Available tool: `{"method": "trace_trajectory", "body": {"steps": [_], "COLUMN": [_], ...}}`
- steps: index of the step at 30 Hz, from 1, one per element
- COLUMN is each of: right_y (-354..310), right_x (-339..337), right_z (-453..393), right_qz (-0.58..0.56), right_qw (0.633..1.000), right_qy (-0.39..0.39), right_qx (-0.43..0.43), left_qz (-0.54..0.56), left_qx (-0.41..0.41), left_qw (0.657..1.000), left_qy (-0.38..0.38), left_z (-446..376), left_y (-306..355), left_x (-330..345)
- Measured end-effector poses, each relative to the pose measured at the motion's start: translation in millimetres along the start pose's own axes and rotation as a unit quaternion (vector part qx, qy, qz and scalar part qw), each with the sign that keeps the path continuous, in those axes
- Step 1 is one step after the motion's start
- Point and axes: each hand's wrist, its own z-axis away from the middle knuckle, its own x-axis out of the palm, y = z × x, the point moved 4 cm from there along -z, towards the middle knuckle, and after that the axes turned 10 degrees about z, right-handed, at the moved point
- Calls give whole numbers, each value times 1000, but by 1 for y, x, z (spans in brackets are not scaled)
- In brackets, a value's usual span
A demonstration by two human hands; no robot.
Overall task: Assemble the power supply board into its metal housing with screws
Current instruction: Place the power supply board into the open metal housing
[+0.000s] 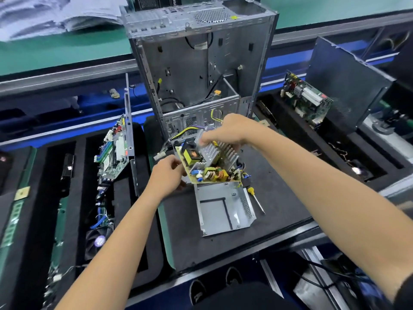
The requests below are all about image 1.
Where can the person's right hand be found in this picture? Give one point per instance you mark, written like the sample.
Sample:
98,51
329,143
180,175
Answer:
229,131

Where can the person's left hand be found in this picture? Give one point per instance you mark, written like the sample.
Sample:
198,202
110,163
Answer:
164,177

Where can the power supply circuit board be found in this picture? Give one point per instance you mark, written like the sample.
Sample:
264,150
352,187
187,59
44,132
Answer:
203,159

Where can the silver power supply unit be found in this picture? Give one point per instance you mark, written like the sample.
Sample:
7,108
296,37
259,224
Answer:
226,209

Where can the person's left forearm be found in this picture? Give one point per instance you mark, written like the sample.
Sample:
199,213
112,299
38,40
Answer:
110,255

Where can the person's right forearm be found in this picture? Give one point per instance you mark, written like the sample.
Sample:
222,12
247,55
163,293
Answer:
322,197

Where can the silver metal computer case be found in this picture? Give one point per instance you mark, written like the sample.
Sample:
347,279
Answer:
193,61

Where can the person's left black shoe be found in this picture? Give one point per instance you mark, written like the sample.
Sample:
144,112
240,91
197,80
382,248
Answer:
197,292

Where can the person's black shoe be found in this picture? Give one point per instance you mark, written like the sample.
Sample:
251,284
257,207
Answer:
197,292
233,275

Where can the person's right black shoe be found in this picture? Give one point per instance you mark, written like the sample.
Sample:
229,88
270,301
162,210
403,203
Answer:
233,275

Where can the person's black clothing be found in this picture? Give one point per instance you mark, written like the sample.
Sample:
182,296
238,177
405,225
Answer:
245,297

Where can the green motherboard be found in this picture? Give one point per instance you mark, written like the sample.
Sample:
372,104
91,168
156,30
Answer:
111,155

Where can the black foam work mat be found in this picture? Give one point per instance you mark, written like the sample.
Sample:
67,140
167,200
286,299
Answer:
284,190

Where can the green board with white parts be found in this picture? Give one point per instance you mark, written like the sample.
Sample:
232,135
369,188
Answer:
308,98

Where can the black cooler fan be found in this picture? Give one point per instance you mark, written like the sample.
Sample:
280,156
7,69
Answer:
98,240

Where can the small black rectangular component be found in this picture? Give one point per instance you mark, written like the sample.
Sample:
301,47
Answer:
68,166

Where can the black foam tray with recess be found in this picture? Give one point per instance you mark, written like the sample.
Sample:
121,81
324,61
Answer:
335,148

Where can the black foam tray with slots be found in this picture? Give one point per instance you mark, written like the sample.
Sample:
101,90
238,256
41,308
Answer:
48,203

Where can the large black metal panel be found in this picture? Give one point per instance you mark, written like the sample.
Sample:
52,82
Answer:
348,80

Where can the small black lit fan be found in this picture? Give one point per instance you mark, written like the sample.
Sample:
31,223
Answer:
357,169

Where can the green conveyor belt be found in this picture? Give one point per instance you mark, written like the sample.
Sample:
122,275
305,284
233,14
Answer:
64,54

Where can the grey round metal part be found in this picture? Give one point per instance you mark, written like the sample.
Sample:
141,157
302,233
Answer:
387,122

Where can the long green memory strip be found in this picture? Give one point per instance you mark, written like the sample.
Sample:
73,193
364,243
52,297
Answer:
11,222

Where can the stack of grey paper sheets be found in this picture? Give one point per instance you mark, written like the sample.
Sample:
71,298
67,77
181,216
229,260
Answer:
39,16

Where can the grey metal conveyor rail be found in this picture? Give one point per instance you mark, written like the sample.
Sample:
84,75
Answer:
64,77

